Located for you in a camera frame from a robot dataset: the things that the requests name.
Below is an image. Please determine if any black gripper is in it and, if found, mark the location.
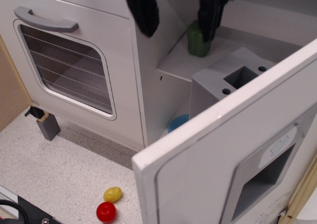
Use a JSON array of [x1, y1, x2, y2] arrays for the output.
[[126, 0, 223, 43]]

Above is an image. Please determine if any white toy fridge door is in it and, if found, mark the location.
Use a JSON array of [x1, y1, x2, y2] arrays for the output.
[[132, 40, 317, 224]]

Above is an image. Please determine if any green toy bell pepper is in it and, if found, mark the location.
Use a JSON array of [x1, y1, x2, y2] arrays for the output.
[[186, 20, 211, 57]]

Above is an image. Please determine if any grey ice dispenser box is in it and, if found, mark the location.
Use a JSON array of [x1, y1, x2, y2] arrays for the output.
[[189, 48, 274, 118]]

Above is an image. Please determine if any white toy kitchen cabinet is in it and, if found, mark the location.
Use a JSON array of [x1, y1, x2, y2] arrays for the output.
[[0, 0, 317, 152]]

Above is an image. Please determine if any white toy oven door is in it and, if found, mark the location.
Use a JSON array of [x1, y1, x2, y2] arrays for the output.
[[0, 0, 145, 151]]

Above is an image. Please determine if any blue plate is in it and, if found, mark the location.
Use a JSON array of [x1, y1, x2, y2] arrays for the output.
[[168, 114, 189, 133]]

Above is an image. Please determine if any black clamp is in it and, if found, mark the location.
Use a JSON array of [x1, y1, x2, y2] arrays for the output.
[[24, 106, 45, 119]]

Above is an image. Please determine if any grey kitchen leg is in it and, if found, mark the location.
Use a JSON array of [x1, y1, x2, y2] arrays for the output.
[[37, 114, 61, 141]]

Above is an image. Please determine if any yellow toy potato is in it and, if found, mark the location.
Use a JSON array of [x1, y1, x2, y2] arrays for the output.
[[103, 187, 122, 203]]

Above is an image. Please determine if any red toy tomato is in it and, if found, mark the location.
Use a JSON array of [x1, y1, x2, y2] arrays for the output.
[[96, 202, 116, 223]]

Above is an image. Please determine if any grey oven door handle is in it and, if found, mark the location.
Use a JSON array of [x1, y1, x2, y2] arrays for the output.
[[14, 6, 79, 33]]

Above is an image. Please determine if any wooden side post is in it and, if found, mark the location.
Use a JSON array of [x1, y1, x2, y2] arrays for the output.
[[278, 156, 317, 224]]

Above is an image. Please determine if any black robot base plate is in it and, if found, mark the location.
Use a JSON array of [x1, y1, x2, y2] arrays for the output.
[[17, 196, 61, 224]]

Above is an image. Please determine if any black cable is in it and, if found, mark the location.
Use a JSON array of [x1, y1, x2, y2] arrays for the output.
[[0, 198, 28, 224]]

